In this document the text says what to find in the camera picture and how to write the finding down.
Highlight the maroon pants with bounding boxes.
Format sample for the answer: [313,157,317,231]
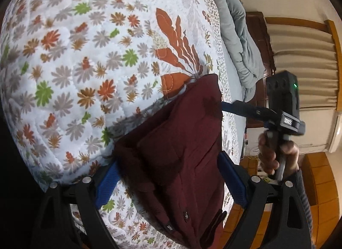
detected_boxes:
[114,74,224,248]

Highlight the right hand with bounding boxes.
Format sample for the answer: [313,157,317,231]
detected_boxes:
[258,133,299,179]

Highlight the light blue bed sheet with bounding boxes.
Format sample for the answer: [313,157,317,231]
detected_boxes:
[223,44,246,164]

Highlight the beige pleated curtain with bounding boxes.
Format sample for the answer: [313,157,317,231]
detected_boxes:
[265,17,341,111]

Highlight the grey comforter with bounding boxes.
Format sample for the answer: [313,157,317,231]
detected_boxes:
[214,0,264,102]

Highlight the white air conditioner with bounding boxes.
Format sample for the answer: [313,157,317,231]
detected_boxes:
[327,111,341,153]

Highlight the dark wooden headboard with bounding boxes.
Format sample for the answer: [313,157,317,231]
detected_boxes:
[244,11,277,129]

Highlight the floral white bedspread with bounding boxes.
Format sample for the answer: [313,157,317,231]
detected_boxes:
[1,0,237,248]

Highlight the wooden wardrobe wall unit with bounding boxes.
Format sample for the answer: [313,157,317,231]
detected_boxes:
[223,152,340,249]

